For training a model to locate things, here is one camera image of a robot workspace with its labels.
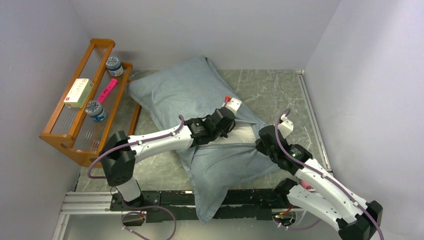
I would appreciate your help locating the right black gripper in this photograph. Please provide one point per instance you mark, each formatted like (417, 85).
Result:
(259, 146)

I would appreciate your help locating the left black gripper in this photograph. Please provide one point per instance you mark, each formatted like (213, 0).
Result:
(224, 133)

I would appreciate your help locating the white pillow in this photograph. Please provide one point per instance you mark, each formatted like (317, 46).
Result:
(242, 133)

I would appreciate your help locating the blue grey pillow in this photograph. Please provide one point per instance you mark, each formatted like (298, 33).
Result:
(192, 91)

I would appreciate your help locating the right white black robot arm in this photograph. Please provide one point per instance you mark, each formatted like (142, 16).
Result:
(350, 215)

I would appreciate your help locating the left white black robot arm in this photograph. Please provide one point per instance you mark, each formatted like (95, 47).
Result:
(122, 152)

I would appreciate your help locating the pink small bottle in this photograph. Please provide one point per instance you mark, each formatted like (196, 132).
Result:
(306, 185)

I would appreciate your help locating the black base crossbar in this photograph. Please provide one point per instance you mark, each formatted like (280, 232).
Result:
(165, 205)

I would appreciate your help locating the pink marker pen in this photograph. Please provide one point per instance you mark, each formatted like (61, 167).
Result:
(107, 90)

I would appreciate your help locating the blue white round jar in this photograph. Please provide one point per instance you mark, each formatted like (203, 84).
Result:
(114, 66)

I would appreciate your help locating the wooden slatted rack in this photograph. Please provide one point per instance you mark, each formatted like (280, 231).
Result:
(81, 122)

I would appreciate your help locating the white cardboard box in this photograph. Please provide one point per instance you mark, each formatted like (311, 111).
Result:
(78, 93)

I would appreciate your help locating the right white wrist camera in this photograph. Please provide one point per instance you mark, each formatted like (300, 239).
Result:
(285, 126)

